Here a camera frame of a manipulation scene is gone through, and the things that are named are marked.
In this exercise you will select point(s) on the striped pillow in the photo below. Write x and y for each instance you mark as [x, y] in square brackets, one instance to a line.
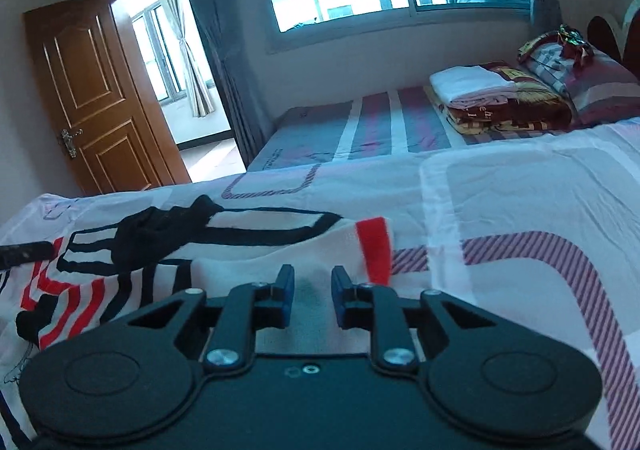
[600, 80]

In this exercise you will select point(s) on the grey curtain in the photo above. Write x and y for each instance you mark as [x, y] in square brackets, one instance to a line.
[215, 30]

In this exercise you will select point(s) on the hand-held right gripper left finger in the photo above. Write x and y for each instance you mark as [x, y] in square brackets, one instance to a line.
[286, 299]

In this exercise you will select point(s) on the black small garment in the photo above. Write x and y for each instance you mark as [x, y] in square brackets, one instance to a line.
[155, 230]

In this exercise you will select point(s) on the adjoining room window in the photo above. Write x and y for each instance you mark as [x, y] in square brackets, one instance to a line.
[155, 55]

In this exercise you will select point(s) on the white folded cloth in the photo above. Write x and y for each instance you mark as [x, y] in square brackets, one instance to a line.
[465, 83]

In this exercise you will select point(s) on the brown wooden headboard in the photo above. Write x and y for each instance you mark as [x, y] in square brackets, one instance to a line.
[602, 33]

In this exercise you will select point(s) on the white patterned bed sheet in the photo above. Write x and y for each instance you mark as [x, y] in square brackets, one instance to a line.
[500, 190]

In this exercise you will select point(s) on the bed with striped sheet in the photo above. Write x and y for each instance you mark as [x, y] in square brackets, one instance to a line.
[320, 130]

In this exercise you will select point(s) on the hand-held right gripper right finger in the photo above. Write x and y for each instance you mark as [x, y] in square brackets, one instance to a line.
[340, 299]

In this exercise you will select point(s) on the light sheer curtain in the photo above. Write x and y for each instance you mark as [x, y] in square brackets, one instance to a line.
[195, 70]

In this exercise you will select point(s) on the brown wooden door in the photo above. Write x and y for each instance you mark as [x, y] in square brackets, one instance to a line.
[100, 105]

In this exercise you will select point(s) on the red black striped white garment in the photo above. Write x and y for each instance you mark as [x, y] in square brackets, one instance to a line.
[240, 250]

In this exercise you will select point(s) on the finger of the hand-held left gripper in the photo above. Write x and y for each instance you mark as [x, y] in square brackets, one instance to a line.
[25, 252]

